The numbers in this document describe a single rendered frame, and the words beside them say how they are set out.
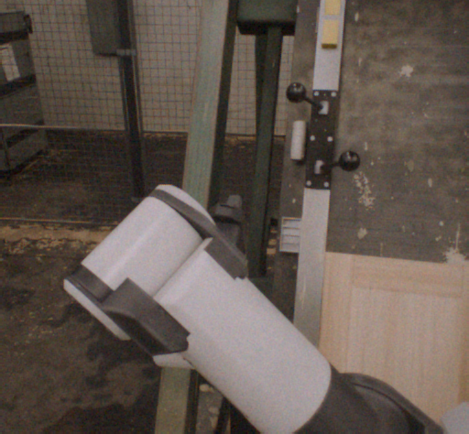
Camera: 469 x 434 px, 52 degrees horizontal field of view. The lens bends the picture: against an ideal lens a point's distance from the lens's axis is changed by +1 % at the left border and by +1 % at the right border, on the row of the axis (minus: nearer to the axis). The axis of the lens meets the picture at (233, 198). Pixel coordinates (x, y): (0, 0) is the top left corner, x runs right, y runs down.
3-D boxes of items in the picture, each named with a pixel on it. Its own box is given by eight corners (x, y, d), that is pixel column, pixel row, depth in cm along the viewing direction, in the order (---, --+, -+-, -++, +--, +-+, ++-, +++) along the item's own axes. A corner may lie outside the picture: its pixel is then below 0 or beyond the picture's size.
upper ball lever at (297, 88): (317, 120, 97) (280, 101, 87) (319, 102, 98) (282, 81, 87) (333, 118, 95) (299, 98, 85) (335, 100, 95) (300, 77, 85)
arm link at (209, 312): (65, 288, 34) (272, 478, 39) (185, 168, 39) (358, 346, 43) (57, 282, 45) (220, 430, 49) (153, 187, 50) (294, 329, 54)
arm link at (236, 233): (193, 200, 74) (174, 265, 66) (255, 204, 72) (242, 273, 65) (204, 244, 83) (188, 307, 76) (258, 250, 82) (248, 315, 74)
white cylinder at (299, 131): (293, 124, 101) (290, 160, 100) (292, 120, 98) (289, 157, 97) (308, 124, 101) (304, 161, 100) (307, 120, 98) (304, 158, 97)
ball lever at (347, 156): (306, 177, 94) (345, 168, 82) (308, 157, 95) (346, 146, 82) (323, 179, 96) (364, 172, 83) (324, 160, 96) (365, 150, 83)
